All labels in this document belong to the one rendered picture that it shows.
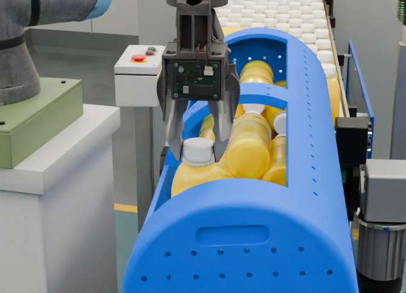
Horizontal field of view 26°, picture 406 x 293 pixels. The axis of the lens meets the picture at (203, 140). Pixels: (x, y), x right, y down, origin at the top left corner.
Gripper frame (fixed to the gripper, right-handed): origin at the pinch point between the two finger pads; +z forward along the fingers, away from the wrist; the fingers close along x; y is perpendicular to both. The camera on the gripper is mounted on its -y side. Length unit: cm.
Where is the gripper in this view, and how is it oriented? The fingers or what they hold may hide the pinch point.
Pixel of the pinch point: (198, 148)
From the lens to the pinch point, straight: 109.2
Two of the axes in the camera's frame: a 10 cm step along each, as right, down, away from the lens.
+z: 0.0, 9.4, 3.5
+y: -0.9, 3.5, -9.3
